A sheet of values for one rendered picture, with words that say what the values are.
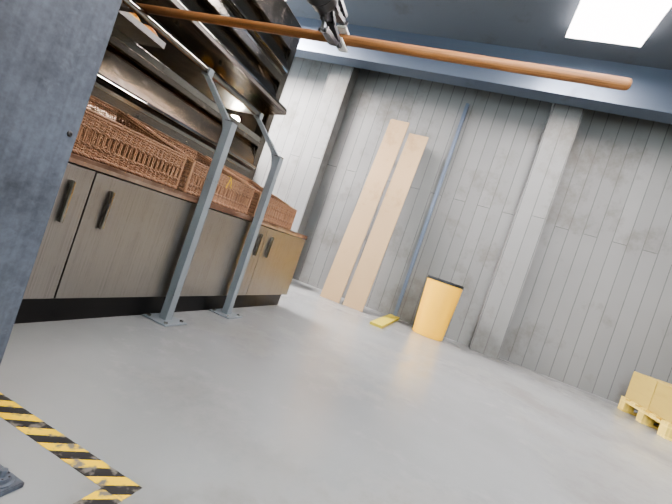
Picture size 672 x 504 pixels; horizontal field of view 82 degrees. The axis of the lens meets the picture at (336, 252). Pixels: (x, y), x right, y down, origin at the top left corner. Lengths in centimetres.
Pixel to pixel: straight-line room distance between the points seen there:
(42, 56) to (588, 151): 491
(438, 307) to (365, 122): 256
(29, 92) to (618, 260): 487
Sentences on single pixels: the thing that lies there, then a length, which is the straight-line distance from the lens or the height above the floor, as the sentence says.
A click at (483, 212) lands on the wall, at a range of 481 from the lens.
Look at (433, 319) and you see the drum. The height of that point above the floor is 20.
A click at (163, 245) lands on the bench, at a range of 182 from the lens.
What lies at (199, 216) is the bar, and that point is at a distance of 185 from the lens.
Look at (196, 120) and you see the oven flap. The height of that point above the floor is 102.
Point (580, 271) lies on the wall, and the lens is 489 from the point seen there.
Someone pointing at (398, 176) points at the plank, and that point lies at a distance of 461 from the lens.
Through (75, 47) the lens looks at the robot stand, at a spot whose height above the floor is 72.
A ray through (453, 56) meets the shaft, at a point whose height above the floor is 119.
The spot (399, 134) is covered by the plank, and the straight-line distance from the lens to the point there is 484.
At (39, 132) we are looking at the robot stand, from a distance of 74.
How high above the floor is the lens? 57
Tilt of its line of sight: 1 degrees down
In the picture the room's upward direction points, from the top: 19 degrees clockwise
